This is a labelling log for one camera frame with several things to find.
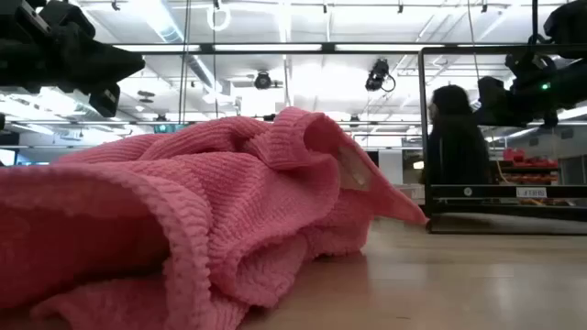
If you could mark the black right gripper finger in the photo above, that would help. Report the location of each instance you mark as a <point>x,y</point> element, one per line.
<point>490,101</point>

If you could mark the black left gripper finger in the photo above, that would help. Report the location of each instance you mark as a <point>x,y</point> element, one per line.
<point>105,101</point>
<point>114,62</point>

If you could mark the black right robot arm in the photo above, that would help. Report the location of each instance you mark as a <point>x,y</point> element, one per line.
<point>568,23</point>

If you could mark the background shelf with red items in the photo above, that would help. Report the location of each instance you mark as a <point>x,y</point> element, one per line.
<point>527,172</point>

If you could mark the white shelf label sticker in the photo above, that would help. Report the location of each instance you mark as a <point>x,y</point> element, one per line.
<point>531,192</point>

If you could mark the person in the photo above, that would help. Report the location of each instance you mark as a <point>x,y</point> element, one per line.
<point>454,146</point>

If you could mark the black vertical rig pole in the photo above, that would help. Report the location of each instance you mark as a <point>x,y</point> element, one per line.
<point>184,69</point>

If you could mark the pink knitted cloth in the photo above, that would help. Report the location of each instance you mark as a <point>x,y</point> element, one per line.
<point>183,206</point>

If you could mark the black rig crossbar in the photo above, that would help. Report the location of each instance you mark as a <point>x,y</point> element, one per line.
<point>328,47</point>

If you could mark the black shelf frame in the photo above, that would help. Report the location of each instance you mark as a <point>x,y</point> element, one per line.
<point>424,137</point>

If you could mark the round black overhead camera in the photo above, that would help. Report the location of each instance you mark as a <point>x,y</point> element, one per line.
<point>262,80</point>

